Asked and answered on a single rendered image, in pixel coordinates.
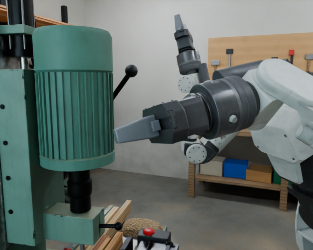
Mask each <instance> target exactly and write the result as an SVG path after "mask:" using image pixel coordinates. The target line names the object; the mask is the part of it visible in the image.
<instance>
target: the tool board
mask: <svg viewBox="0 0 313 250"><path fill-rule="evenodd" d="M266 59H288V60H289V61H290V63H291V64H292V65H294V66H296V67H298V68H299V69H301V70H303V71H305V72H306V71H310V72H313V32H308V33H290V34H272V35H254V36H236V37H218V38H208V73H209V77H210V80H212V75H213V72H214V71H215V70H218V69H223V68H227V67H231V66H236V65H240V64H245V63H250V62H254V61H259V60H263V61H264V60H266Z"/></svg>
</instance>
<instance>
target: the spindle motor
mask: <svg viewBox="0 0 313 250"><path fill-rule="evenodd" d="M32 43H33V59H34V71H35V89H36V106H37V122H38V137H39V154H40V165H41V167H43V168H45V169H48V170H53V171H66V172H75V171H86V170H92V169H96V168H100V167H104V166H107V165H109V164H111V163H112V162H114V160H115V150H114V133H113V130H114V104H113V73H112V72H113V51H112V37H111V35H110V33H109V32H108V31H106V30H104V29H100V28H94V27H87V26H75V25H49V26H41V27H37V28H35V30H34V32H33V34H32Z"/></svg>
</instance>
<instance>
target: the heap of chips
mask: <svg viewBox="0 0 313 250"><path fill-rule="evenodd" d="M141 228H153V229H154V230H162V231H163V229H164V226H161V225H160V223H159V222H157V221H154V220H151V219H146V218H131V219H128V220H127V221H126V222H125V223H124V224H123V227H122V229H121V230H120V231H119V232H123V236H130V237H137V235H138V233H139V231H140V230H141Z"/></svg>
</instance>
